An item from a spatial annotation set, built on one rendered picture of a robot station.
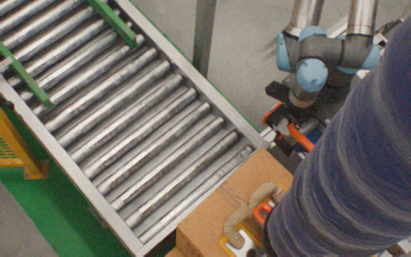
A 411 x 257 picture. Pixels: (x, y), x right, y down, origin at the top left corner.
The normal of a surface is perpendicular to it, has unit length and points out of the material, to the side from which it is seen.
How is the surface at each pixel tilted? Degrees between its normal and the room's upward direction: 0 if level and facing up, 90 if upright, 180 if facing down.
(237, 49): 0
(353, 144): 84
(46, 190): 0
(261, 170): 0
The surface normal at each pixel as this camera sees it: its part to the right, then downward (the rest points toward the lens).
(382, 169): -0.71, 0.55
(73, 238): 0.05, -0.39
